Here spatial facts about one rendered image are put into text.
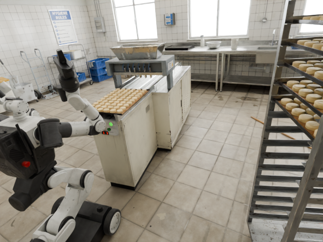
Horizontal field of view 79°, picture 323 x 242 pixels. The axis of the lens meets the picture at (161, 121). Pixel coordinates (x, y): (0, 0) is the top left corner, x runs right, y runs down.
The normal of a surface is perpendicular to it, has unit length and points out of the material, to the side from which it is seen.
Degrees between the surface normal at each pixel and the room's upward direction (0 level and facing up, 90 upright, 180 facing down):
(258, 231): 0
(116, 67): 90
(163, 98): 90
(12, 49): 90
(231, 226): 0
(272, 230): 0
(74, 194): 20
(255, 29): 90
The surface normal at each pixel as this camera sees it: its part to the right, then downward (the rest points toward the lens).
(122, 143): -0.32, 0.46
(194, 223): -0.08, -0.88
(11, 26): 0.87, 0.16
